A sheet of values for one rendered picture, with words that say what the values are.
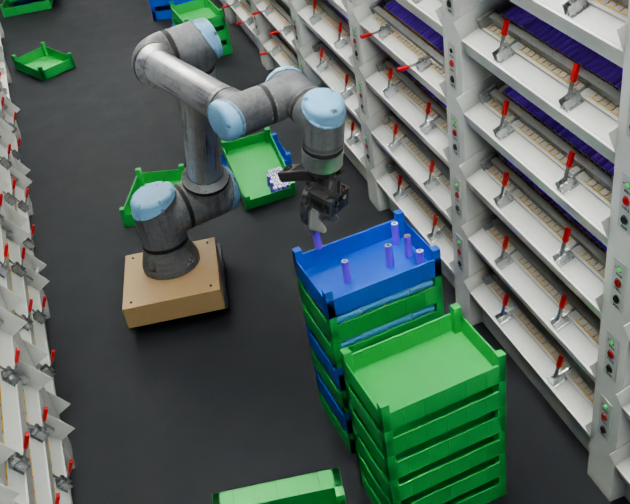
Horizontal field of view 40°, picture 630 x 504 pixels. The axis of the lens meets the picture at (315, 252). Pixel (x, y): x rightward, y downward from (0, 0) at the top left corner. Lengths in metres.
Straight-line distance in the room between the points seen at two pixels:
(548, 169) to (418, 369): 0.53
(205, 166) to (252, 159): 0.79
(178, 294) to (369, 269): 0.81
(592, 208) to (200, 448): 1.24
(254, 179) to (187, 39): 1.12
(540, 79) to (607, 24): 0.29
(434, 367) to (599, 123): 0.64
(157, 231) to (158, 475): 0.77
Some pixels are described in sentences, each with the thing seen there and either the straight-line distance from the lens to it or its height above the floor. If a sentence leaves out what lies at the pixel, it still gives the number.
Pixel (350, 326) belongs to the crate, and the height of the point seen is 0.44.
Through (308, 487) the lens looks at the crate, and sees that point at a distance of 2.03.
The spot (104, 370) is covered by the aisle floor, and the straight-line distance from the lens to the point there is 2.76.
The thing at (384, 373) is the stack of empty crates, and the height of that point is 0.40.
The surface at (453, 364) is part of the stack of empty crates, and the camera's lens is 1.96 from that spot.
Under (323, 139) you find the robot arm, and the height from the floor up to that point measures 0.91.
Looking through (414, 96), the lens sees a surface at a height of 0.56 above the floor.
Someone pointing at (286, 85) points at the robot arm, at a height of 0.99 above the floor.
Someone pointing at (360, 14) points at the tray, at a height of 0.75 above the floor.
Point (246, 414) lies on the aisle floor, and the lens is 2.49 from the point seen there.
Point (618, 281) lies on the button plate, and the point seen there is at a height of 0.66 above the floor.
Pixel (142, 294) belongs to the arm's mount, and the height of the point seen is 0.14.
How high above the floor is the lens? 1.80
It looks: 37 degrees down
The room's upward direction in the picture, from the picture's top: 10 degrees counter-clockwise
